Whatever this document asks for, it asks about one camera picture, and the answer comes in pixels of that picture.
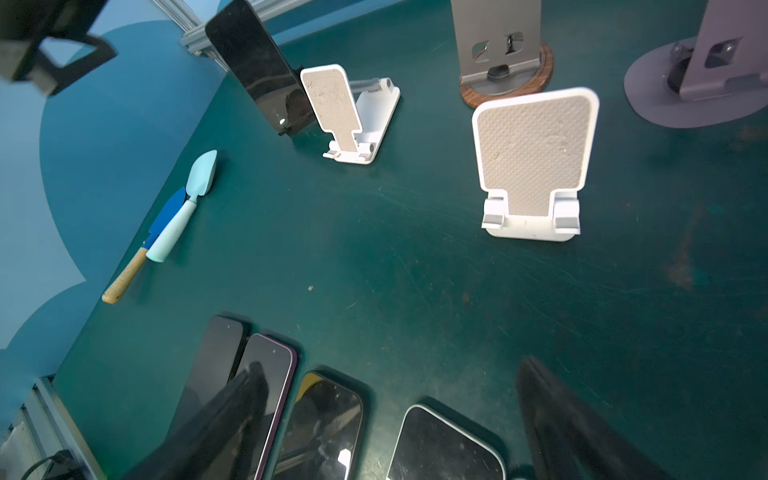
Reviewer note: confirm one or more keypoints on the white phone stand front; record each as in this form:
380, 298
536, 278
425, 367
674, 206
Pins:
532, 155

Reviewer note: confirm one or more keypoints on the round wooden phone stand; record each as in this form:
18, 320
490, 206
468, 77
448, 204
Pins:
500, 51

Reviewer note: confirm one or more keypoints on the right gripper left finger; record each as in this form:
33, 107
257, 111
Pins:
226, 425

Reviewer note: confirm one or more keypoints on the light blue toy shovel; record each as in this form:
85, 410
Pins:
199, 183

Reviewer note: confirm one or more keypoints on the purple phone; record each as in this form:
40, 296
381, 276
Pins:
278, 361

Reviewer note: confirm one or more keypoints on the black phone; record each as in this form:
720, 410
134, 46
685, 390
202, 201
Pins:
323, 430
215, 362
240, 38

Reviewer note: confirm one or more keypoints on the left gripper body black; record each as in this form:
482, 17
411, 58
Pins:
48, 43

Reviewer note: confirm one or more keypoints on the white framed phone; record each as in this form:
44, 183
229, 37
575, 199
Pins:
430, 446

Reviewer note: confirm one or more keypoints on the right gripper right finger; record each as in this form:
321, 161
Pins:
566, 436

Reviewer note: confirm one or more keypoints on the purple round phone stand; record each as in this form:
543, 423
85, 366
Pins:
718, 76

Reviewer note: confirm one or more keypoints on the white phone stand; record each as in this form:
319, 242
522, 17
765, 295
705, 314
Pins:
356, 113
532, 155

